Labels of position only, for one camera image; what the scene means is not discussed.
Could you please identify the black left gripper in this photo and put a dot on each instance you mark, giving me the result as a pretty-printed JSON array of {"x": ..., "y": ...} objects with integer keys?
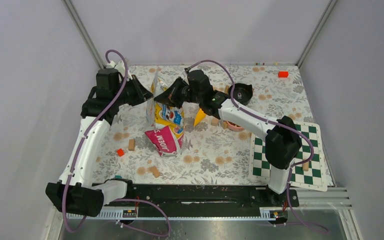
[{"x": 142, "y": 93}]

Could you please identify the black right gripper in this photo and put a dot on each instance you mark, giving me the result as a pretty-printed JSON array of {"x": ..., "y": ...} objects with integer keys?
[{"x": 170, "y": 96}]

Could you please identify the yellow plastic scoop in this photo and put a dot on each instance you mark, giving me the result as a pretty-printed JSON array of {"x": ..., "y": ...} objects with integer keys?
[{"x": 199, "y": 117}]

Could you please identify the pet food bag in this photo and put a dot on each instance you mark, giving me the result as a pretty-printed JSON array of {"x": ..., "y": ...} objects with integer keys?
[{"x": 165, "y": 127}]

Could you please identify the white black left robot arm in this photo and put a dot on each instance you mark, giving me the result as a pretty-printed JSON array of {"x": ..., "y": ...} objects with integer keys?
[{"x": 74, "y": 192}]

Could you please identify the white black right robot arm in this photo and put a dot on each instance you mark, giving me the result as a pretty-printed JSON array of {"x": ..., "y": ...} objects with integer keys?
[{"x": 224, "y": 107}]

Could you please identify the pink pet food bowl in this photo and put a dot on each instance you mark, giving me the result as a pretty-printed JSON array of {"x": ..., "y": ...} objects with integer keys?
[{"x": 234, "y": 127}]

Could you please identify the wooden cylinder near bowl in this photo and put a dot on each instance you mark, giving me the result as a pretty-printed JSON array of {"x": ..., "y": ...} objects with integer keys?
[{"x": 214, "y": 122}]

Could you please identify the wooden block left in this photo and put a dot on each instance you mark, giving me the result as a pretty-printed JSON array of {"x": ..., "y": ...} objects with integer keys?
[{"x": 131, "y": 145}]

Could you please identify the small wooden block by bowl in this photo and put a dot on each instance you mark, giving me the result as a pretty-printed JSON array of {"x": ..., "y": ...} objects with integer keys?
[{"x": 224, "y": 125}]

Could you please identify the red block at front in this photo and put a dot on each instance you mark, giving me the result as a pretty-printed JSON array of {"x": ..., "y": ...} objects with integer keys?
[{"x": 120, "y": 152}]

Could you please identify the red block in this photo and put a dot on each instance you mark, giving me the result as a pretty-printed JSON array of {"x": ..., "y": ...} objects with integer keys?
[
  {"x": 283, "y": 74},
  {"x": 120, "y": 152}
]

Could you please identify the black round lid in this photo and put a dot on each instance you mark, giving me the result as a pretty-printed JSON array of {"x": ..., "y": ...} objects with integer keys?
[{"x": 242, "y": 92}]

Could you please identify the floral table mat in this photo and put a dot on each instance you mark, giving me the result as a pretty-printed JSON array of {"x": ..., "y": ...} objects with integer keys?
[{"x": 209, "y": 154}]

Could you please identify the wooden block front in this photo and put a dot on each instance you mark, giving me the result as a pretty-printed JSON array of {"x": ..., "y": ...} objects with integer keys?
[{"x": 155, "y": 172}]

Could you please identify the red block at back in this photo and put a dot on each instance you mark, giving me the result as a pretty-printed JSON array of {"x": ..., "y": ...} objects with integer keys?
[{"x": 283, "y": 74}]

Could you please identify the wooden cylinder on checkerboard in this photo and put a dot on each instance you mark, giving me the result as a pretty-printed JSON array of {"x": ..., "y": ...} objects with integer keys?
[{"x": 306, "y": 166}]

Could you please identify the green white checkerboard mat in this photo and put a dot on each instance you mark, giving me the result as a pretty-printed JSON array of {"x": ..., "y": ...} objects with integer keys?
[{"x": 277, "y": 155}]

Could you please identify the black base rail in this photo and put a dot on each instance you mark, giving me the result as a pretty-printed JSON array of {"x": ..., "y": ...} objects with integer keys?
[{"x": 206, "y": 201}]

